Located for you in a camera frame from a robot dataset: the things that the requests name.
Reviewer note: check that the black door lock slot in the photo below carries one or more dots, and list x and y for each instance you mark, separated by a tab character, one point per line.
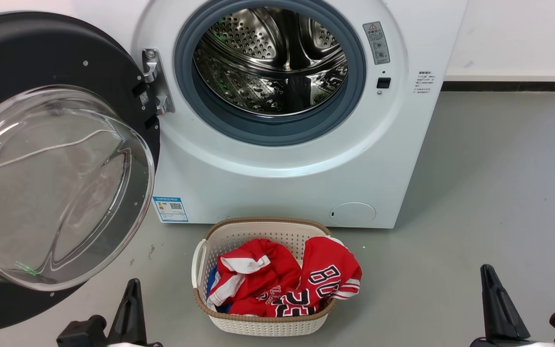
383	83

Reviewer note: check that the dark baseboard strip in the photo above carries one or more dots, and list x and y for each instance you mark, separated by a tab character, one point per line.
508	86

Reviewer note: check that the grey warning sticker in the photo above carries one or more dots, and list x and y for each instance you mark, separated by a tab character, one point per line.
376	43

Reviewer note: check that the white front-load washing machine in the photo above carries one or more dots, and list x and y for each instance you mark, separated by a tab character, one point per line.
258	193

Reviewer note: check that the red jersey with black lettering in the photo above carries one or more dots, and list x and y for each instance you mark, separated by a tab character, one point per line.
330	270

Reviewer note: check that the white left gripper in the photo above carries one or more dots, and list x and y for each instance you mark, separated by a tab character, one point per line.
133	345

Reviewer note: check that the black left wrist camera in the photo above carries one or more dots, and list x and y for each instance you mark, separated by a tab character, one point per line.
82	332

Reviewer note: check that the blue energy label sticker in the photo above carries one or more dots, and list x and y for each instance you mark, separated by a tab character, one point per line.
171	209

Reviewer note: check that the metal door hinge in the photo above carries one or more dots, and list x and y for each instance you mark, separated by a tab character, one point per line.
154	72

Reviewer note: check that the red garment with white trim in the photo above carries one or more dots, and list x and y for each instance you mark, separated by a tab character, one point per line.
258	279

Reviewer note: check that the blue garment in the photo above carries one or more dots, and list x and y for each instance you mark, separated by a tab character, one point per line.
214	284

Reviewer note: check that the stainless steel washer drum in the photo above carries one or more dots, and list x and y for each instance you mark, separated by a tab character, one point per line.
268	58

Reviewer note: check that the round white filter cover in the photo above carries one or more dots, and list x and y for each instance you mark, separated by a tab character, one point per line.
352	214

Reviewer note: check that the black round washing machine door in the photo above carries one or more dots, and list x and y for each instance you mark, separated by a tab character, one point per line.
41	58

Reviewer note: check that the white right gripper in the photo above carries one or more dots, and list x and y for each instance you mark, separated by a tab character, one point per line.
508	343

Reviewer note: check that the beige plastic laundry basket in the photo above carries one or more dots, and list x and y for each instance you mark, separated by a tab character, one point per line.
258	327

